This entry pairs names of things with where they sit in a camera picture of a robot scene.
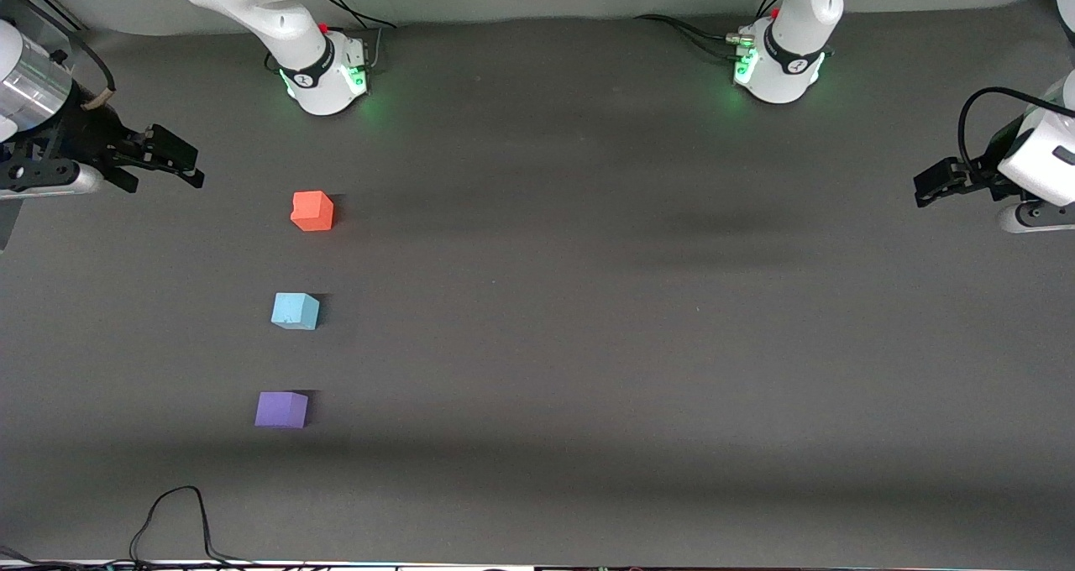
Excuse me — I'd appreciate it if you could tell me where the light blue foam block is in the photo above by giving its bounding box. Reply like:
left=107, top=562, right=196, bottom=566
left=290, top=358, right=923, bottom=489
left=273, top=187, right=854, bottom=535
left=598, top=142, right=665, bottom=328
left=270, top=292, right=321, bottom=331

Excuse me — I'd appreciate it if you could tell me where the orange foam block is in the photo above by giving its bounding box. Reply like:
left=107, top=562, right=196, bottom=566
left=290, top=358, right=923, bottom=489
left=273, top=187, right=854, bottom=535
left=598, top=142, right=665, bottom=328
left=290, top=191, right=335, bottom=233

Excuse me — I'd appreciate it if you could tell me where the purple foam block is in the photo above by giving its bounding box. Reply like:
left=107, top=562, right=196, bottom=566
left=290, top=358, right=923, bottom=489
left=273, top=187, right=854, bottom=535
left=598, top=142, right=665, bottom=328
left=254, top=391, right=310, bottom=429

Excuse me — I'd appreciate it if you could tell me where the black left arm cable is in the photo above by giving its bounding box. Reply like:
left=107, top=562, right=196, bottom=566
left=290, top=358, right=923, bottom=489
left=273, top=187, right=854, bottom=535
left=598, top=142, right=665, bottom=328
left=958, top=87, right=1075, bottom=177

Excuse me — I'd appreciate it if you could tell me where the black right base power cable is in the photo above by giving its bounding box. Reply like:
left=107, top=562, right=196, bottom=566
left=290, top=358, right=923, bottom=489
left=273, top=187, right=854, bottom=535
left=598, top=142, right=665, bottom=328
left=317, top=0, right=396, bottom=72

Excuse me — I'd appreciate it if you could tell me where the black base power cable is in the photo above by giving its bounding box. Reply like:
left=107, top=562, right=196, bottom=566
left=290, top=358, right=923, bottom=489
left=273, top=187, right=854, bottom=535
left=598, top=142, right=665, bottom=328
left=634, top=13, right=748, bottom=60
left=317, top=0, right=396, bottom=72

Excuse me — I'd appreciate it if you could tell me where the black left base power cable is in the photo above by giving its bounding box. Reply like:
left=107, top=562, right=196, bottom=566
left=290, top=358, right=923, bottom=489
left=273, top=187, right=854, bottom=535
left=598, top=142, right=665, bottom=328
left=634, top=13, right=748, bottom=60

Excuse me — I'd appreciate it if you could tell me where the thin black looped table cable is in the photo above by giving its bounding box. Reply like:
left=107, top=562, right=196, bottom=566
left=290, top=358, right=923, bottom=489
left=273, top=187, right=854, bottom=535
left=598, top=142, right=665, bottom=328
left=128, top=485, right=261, bottom=568

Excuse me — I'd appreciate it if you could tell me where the black cable bundle table edge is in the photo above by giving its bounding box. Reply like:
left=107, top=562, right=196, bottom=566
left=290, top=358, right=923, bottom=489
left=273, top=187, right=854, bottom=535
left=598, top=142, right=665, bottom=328
left=0, top=544, right=253, bottom=571

